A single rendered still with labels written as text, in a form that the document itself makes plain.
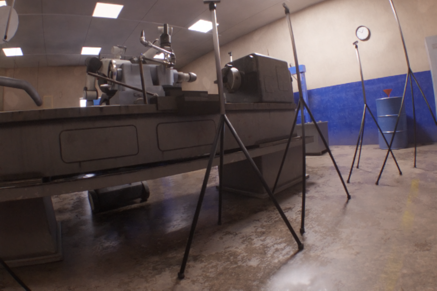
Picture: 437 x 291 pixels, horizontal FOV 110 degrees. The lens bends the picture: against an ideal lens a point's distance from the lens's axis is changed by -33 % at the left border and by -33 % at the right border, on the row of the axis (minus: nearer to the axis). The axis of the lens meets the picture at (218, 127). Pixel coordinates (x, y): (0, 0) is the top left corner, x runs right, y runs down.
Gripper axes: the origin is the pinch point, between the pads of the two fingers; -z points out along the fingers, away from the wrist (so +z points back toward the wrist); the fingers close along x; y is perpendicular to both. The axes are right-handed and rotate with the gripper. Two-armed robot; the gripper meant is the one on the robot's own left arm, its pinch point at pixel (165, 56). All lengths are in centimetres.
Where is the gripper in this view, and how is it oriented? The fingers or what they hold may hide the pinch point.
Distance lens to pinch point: 186.8
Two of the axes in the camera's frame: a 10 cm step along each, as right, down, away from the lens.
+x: -8.4, 0.8, -5.3
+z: -0.9, -10.0, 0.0
